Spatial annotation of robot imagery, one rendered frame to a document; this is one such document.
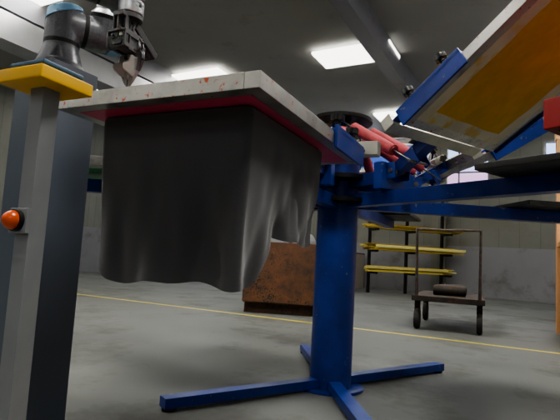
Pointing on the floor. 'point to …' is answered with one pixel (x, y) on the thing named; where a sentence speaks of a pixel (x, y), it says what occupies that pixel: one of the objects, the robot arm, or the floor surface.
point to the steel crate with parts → (283, 282)
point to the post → (26, 327)
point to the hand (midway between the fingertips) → (129, 83)
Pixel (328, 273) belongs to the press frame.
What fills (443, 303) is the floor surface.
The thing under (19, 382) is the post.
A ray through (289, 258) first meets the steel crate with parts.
